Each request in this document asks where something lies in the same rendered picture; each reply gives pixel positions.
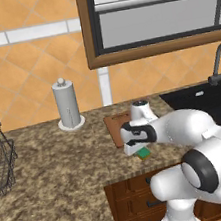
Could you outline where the dark grey sink tap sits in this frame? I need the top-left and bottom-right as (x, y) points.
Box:
(201, 41), (221, 88)

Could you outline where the grey paper towel roll holder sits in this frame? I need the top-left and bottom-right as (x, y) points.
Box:
(50, 74), (88, 135)

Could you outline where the wooden framed window with blinds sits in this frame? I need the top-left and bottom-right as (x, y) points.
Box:
(75, 0), (221, 72)

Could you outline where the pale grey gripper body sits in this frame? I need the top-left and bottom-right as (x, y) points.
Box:
(122, 139), (151, 158)

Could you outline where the green and yellow sponge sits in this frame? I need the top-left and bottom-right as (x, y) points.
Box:
(135, 144), (155, 162)

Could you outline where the black wire basket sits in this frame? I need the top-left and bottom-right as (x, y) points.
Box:
(0, 99), (24, 198)

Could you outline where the black sink basin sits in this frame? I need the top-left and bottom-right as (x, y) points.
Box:
(156, 77), (221, 142)

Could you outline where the brown wooden cutting board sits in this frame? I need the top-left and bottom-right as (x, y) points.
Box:
(101, 109), (148, 150)

